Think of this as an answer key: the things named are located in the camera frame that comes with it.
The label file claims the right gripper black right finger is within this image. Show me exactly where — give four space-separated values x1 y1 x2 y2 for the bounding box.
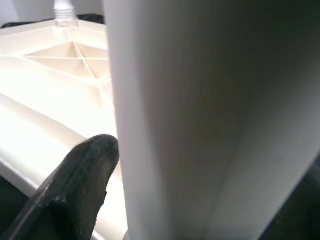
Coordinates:
259 154 320 240

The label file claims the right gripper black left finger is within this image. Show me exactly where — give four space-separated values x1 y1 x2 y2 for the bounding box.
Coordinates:
0 133 120 240

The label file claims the white plastic table top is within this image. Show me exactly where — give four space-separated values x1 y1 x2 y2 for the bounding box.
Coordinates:
0 18 131 240

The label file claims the white plastic table leg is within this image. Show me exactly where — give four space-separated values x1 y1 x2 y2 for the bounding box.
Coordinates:
53 0 76 26
102 0 320 240

